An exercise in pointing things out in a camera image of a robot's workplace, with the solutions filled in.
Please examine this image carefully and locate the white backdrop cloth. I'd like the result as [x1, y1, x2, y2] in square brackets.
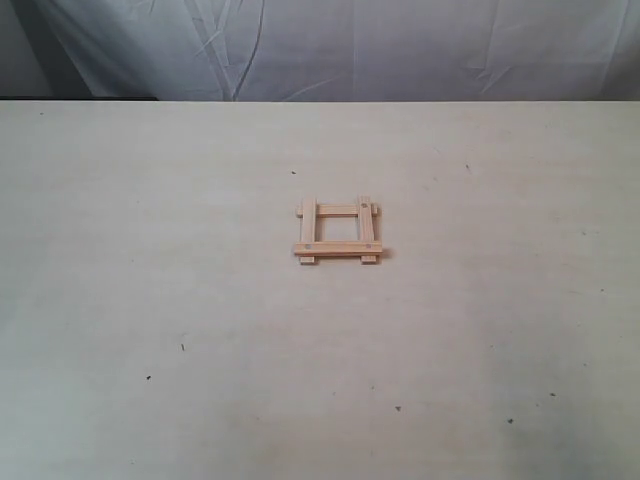
[1, 1, 639, 102]

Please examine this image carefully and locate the wooden stick with holes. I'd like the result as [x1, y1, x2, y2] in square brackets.
[357, 196, 381, 265]
[293, 241, 384, 257]

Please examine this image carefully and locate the plain wooden stick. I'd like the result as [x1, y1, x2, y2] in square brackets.
[295, 203, 379, 218]
[299, 198, 317, 265]

